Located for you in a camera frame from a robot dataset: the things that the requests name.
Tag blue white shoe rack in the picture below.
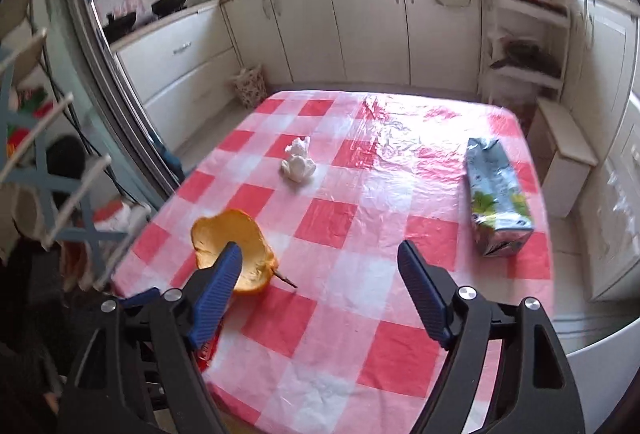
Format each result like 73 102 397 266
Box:
1 0 151 290

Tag white kitchen trolley shelf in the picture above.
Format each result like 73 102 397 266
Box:
478 0 572 110

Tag white kitchen cabinets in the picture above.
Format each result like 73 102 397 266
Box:
112 0 640 305

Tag juice carton box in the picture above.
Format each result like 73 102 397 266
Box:
464 137 534 258

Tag small white step stool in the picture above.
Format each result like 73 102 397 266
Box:
526 98 598 218

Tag black pan on trolley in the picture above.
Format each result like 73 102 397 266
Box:
490 40 562 79

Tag white tissue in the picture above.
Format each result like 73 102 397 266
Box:
281 136 317 184

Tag floral waste basket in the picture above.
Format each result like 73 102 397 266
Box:
230 64 269 109

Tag red white checkered tablecloth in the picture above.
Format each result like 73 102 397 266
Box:
112 90 553 433

